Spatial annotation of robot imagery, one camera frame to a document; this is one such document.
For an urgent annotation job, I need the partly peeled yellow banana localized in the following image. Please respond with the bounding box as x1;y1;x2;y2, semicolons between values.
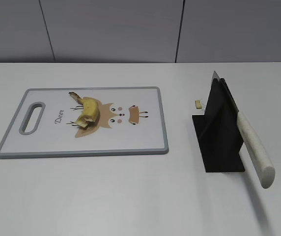
69;91;100;128

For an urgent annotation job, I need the white-handled kitchen knife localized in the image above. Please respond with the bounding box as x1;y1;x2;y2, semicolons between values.
212;72;276;189

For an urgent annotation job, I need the small banana piece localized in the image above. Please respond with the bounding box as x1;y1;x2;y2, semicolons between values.
195;100;202;110

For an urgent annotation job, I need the grey-rimmed white cutting board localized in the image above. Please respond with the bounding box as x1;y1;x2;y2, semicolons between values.
0;87;169;159

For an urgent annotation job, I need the black knife stand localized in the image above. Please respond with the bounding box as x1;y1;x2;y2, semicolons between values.
192;78;245;173

